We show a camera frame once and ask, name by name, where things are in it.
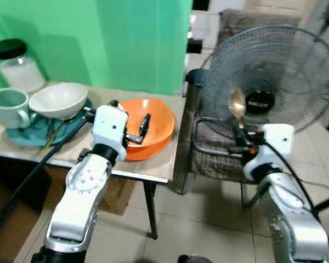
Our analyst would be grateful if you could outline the orange plastic bowl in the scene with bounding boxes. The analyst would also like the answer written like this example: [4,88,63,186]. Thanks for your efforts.
[117,98,177,162]

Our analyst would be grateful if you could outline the metal spoon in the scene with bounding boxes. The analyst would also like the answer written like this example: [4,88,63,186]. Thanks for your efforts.
[228,87,247,131]

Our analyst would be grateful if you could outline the brown checked armchair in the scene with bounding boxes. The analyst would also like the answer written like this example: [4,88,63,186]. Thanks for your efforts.
[173,8,319,197]

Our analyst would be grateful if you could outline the white ceramic bowl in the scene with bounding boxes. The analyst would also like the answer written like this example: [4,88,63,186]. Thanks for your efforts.
[28,82,89,121]

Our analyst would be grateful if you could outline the brown cardboard box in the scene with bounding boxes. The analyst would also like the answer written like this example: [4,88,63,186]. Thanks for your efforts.
[98,174,136,216]

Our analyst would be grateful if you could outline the green chopsticks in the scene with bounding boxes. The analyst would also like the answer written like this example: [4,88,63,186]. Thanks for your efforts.
[40,122,67,151]

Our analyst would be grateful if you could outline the black table leg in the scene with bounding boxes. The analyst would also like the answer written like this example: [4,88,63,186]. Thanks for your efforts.
[143,181,159,240]

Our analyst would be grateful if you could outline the grey electric fan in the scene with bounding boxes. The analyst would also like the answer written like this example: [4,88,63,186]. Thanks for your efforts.
[200,25,329,136]

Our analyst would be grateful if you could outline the teal plate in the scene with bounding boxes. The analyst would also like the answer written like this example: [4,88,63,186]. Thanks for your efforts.
[5,99,95,148]

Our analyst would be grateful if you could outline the black floor pole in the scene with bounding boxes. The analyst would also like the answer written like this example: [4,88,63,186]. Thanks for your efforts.
[315,193,329,213]

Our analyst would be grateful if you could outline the glass jar with black lid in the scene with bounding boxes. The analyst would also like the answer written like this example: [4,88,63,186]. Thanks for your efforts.
[0,38,46,93]

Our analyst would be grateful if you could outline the pale green mug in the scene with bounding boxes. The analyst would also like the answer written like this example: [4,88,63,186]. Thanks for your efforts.
[0,87,32,130]

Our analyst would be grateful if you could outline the dark robot foot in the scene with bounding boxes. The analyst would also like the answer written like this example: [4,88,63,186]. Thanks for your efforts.
[177,254,210,263]

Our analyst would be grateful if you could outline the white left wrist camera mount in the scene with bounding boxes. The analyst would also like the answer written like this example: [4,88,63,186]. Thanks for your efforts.
[92,105,128,150]

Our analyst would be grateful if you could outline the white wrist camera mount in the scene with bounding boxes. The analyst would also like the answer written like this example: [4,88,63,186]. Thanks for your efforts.
[251,124,295,175]
[92,105,128,150]

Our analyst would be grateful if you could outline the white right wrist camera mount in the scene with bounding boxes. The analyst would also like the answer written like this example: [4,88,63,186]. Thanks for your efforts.
[251,124,295,175]

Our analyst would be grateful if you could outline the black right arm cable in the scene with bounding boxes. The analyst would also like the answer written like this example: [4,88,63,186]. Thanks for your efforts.
[270,141,329,263]

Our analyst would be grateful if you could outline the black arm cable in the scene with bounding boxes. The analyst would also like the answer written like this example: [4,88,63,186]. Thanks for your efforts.
[0,107,96,248]
[270,141,329,263]

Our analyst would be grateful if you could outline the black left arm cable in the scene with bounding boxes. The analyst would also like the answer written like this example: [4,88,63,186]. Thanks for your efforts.
[0,107,96,248]

